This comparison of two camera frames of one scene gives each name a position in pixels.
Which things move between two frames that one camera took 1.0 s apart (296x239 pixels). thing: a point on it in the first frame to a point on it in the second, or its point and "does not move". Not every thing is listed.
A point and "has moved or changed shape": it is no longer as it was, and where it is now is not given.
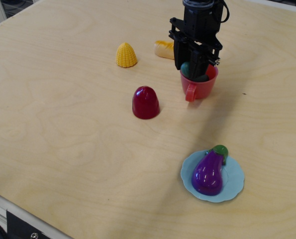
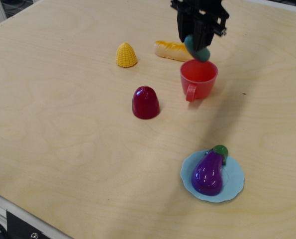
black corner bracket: [17, 228] does not move
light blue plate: [233, 177] does not move
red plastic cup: [196, 90] does not move
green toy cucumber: [185, 69] has moved or changed shape
